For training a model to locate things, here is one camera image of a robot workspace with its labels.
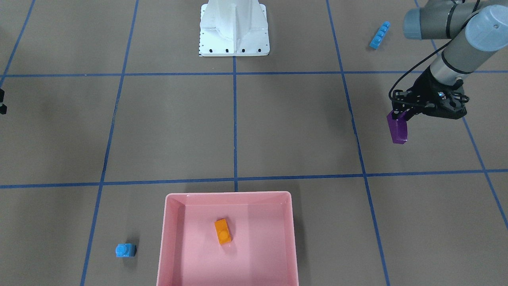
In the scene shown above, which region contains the small blue block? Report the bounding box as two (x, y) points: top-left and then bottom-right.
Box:
(115, 243), (137, 258)

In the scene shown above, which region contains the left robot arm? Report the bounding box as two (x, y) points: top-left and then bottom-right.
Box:
(389, 0), (508, 121)

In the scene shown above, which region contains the pink plastic box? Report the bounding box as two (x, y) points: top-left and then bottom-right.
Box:
(156, 191), (299, 286)

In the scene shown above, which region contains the purple block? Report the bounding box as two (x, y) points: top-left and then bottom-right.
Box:
(387, 110), (408, 145)

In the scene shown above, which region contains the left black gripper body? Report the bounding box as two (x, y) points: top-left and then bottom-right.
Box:
(412, 68), (470, 120)

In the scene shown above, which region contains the long blue block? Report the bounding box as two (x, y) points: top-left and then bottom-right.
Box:
(369, 21), (391, 50)

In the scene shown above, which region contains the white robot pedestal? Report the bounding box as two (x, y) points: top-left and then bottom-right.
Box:
(198, 0), (270, 57)

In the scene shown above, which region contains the orange block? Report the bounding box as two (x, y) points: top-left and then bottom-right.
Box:
(214, 218), (233, 245)

